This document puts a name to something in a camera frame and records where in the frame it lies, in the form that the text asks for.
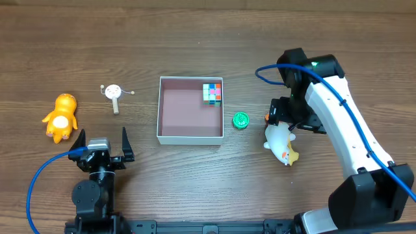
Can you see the white plush duck orange feet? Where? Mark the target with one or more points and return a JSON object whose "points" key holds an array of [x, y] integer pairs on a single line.
{"points": [[278, 140]]}

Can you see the black mounting rail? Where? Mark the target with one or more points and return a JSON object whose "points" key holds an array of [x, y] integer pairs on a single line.
{"points": [[271, 226]]}

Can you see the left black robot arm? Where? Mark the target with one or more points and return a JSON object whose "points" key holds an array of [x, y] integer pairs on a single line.
{"points": [[94, 197]]}

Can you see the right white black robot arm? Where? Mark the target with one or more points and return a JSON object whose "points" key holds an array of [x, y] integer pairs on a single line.
{"points": [[375, 189]]}

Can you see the colourful puzzle cube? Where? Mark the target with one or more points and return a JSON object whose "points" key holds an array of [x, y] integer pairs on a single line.
{"points": [[212, 94]]}

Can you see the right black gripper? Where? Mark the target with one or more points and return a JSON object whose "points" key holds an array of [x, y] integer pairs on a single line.
{"points": [[275, 114]]}

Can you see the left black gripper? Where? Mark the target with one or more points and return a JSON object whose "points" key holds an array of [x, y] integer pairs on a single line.
{"points": [[117, 160]]}

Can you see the orange plastic cat figure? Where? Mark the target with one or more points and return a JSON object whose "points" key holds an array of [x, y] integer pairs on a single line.
{"points": [[62, 121]]}

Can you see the white cardboard box pink interior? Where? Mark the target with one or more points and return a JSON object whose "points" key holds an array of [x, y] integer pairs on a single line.
{"points": [[182, 118]]}

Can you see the green round plastic toy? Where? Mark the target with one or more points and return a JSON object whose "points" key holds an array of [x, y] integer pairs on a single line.
{"points": [[240, 120]]}

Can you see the white wooden rattle drum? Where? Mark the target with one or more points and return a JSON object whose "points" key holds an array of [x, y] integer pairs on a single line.
{"points": [[113, 92]]}

